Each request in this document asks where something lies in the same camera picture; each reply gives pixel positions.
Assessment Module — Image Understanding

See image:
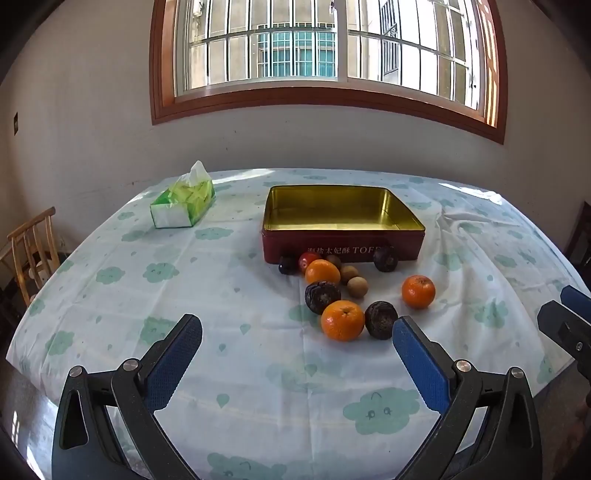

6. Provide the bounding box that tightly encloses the red and gold tin box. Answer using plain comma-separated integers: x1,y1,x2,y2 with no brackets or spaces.
261,185,426,265

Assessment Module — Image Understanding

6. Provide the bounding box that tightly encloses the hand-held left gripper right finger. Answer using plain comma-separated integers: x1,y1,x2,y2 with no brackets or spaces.
392,316,543,480

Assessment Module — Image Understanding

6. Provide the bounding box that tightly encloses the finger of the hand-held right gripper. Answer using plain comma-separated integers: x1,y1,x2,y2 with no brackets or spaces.
538,300,591,371
560,285,591,324

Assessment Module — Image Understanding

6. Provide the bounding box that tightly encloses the dark wrinkled passion fruit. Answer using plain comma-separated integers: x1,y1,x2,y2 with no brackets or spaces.
365,301,399,341
372,247,399,273
305,281,342,316

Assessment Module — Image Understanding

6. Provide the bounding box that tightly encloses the large barred wooden window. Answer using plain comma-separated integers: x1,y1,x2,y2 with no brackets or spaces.
150,0,509,145

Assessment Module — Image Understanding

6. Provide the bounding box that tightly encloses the green tissue box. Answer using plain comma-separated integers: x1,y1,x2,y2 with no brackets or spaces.
150,161,216,229

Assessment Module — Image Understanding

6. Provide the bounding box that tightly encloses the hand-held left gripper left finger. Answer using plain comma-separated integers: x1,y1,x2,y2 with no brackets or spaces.
52,314,202,480

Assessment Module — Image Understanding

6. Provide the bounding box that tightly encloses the orange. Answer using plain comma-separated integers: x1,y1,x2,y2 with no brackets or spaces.
321,300,366,342
305,259,341,287
401,275,437,309

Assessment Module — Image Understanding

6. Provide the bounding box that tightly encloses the bamboo chair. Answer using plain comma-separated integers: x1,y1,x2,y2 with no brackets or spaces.
0,207,63,308

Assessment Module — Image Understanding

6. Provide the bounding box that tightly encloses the white cloud print tablecloth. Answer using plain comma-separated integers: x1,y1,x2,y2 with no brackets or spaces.
6,167,591,480

